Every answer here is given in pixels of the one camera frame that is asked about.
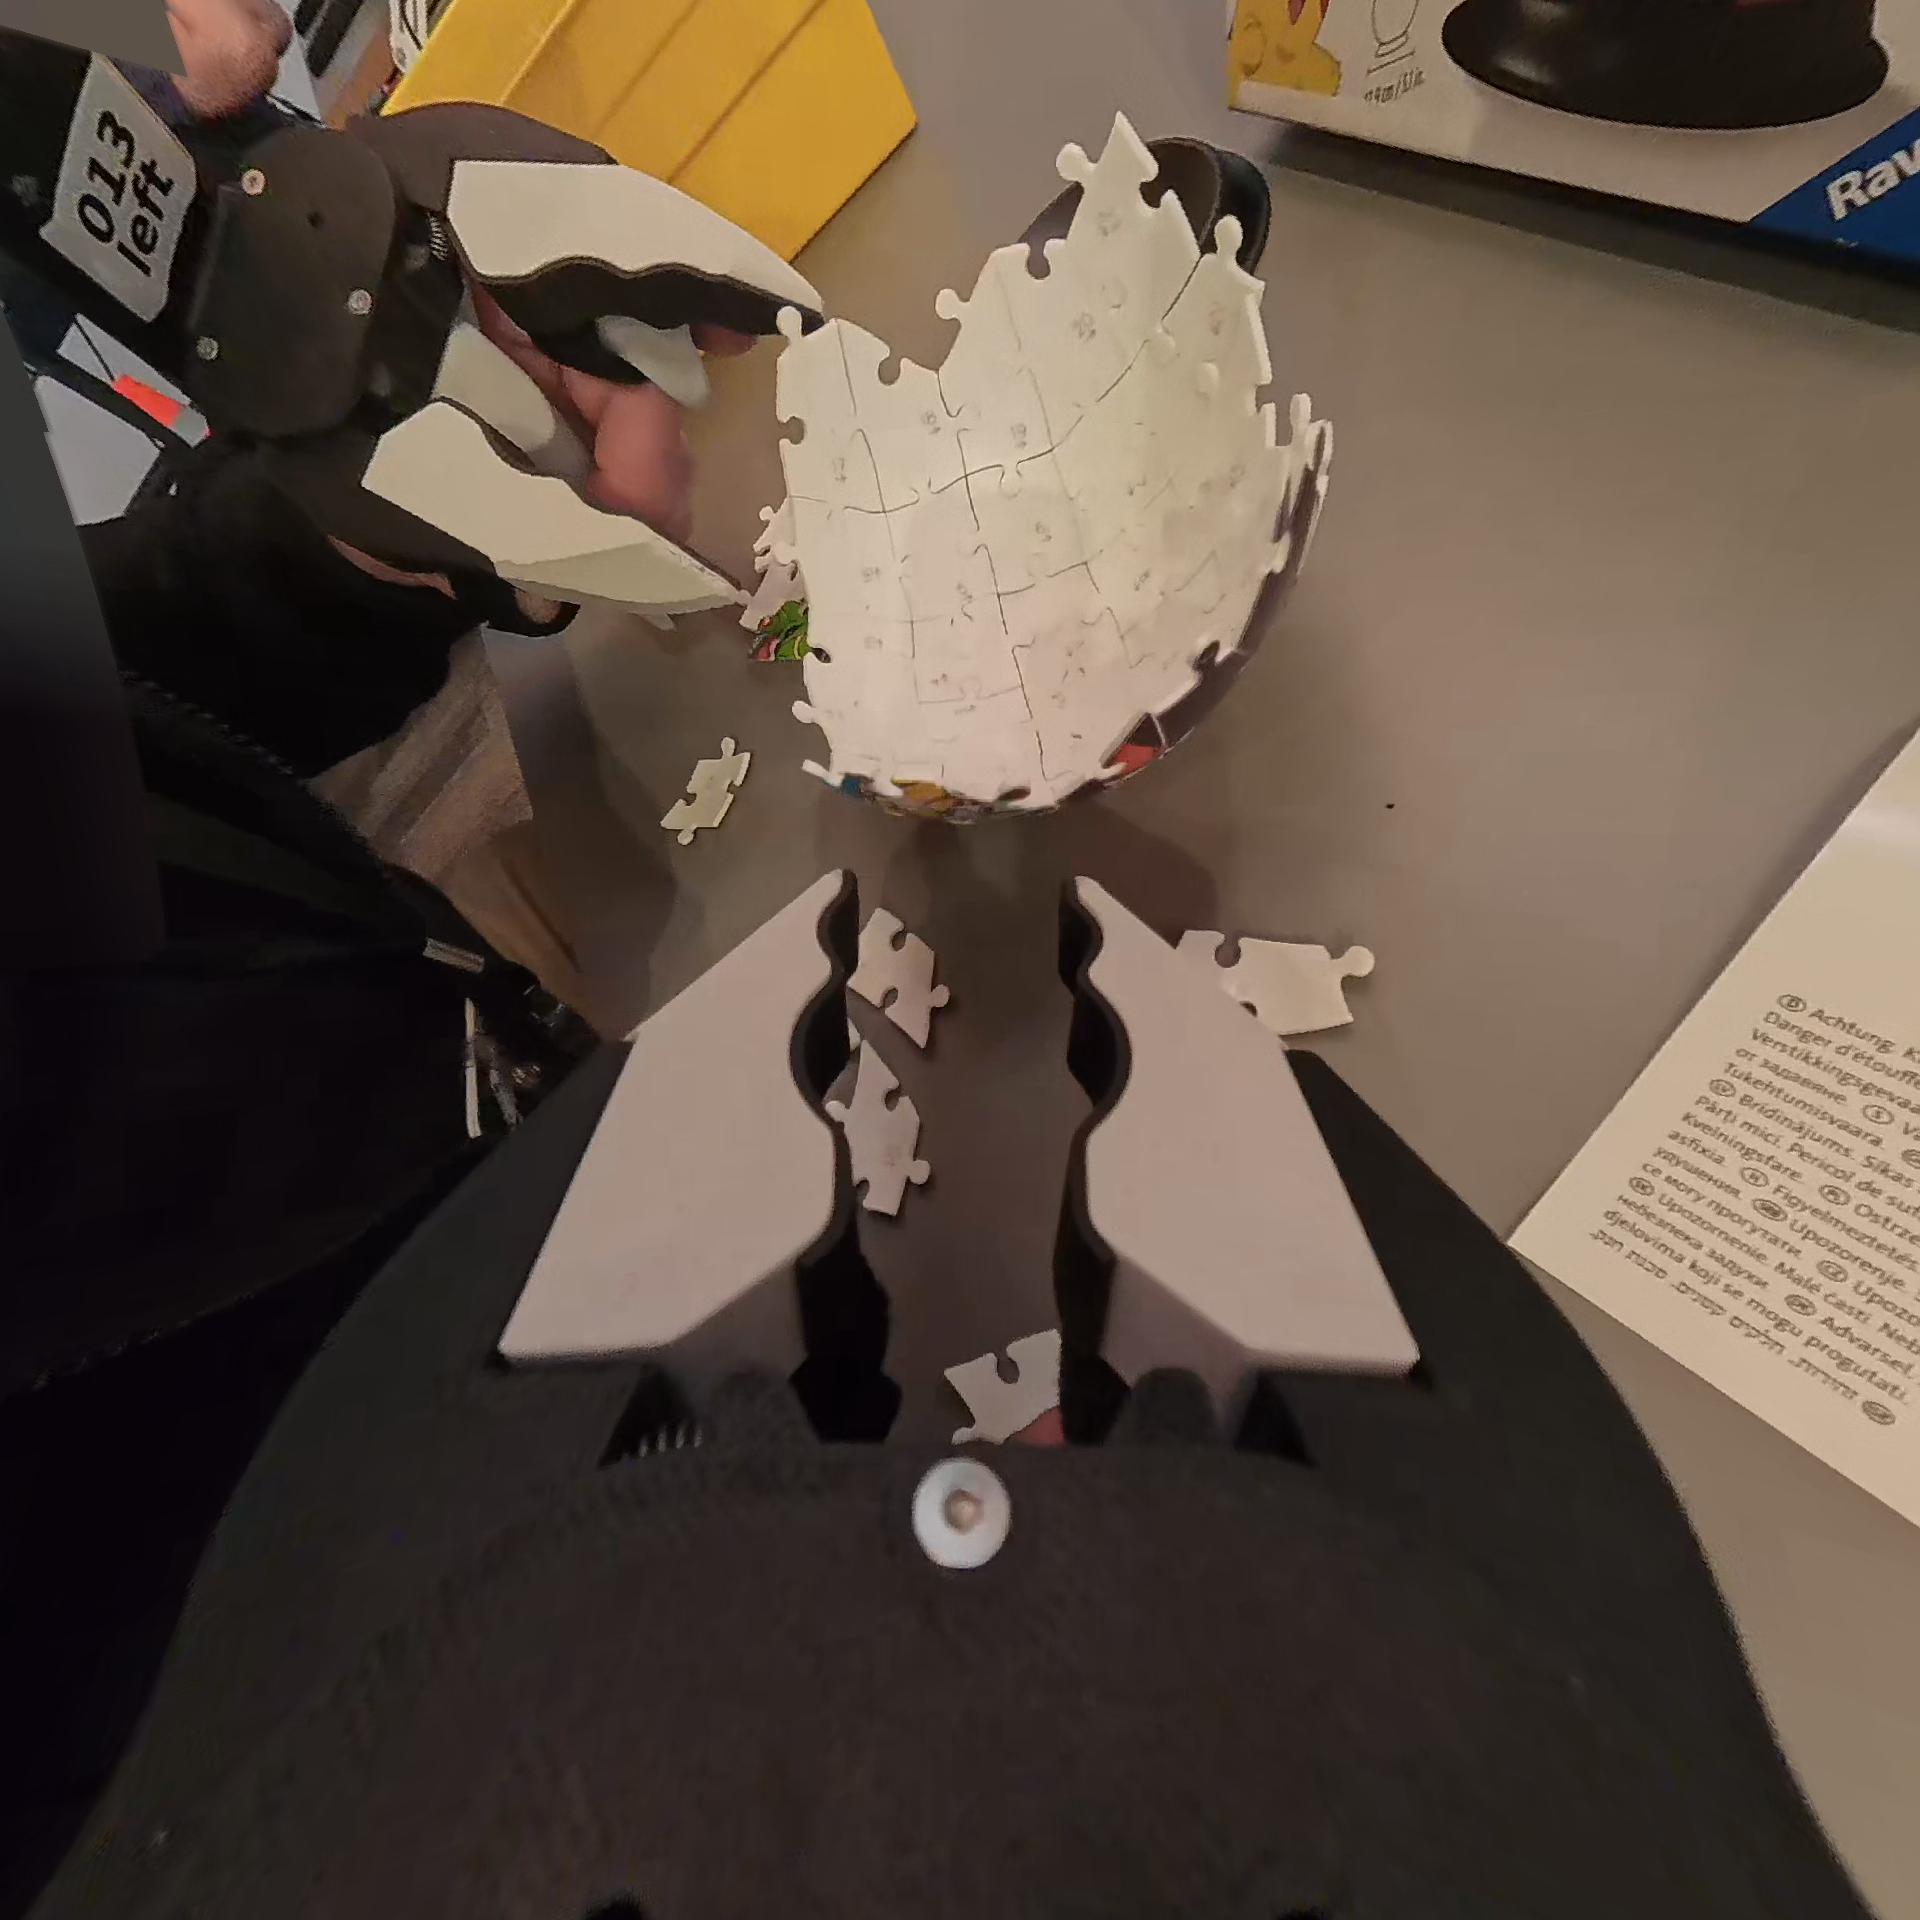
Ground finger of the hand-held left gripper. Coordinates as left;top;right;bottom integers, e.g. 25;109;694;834
447;157;828;341
363;401;749;616

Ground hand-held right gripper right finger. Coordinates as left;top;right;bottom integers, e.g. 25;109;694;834
1052;874;1423;1433

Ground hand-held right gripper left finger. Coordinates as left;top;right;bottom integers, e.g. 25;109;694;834
495;868;904;1433

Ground partly built white puzzle ball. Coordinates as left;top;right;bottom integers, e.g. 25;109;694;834
753;112;1338;826

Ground person's left forearm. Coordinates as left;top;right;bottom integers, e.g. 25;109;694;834
83;443;517;781

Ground two joined white puzzle pieces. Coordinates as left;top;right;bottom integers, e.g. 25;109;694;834
1178;930;1377;1041

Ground black round ball stand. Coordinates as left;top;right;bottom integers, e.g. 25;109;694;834
1018;138;1279;290

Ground blue cartoon puzzle box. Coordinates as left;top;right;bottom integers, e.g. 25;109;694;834
1227;0;1920;277

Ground person's left hand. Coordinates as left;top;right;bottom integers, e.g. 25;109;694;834
520;317;762;545

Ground yellow plastic bin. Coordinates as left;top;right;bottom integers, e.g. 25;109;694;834
380;0;919;266

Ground folded paper instruction leaflet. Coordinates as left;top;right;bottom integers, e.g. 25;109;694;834
1504;732;1920;1505

